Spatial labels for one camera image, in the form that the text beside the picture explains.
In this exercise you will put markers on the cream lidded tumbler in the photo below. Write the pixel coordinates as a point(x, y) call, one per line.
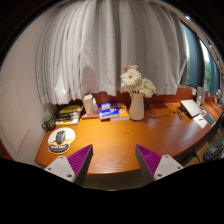
point(88, 104)

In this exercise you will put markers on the orange book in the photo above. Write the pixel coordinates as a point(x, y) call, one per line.
point(124, 115)

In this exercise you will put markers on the white laptop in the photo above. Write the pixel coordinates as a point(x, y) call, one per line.
point(191, 107)

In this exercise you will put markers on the small grey upright device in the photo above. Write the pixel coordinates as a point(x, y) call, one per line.
point(200, 96)

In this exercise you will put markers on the black pen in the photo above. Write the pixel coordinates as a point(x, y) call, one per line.
point(178, 115)

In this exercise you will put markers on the blue book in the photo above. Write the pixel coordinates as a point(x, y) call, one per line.
point(109, 110)

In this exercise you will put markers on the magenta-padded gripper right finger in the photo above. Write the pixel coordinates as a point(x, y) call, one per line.
point(148, 159)

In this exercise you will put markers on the white paper sheet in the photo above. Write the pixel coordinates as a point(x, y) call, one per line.
point(200, 121)

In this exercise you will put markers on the red-brown notebook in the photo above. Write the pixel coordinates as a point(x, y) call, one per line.
point(89, 116)

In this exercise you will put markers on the white yellow book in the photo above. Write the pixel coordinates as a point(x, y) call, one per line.
point(66, 122)

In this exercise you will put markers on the white curtain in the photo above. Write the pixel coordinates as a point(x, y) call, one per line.
point(110, 43)

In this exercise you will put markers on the clear spray bottle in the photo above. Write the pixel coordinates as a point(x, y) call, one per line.
point(95, 108)

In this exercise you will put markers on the dark phone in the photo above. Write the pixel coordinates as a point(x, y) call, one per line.
point(210, 119)

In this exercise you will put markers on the white pitcher vase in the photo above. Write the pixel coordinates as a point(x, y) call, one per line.
point(136, 108)

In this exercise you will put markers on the dark green mug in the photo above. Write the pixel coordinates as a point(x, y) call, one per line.
point(49, 122)

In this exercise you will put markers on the black office chair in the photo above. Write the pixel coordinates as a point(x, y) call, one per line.
point(214, 151)

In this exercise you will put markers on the yellow black book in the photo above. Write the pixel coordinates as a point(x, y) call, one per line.
point(70, 109)

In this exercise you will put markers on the grey black computer mouse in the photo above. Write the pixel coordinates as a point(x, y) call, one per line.
point(60, 137)

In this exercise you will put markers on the white round mouse pad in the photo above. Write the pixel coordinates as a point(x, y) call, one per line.
point(69, 135)

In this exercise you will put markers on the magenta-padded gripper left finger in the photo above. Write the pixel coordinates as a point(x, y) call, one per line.
point(78, 160)

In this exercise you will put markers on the dark-framed window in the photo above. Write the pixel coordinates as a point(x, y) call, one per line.
point(196, 56)

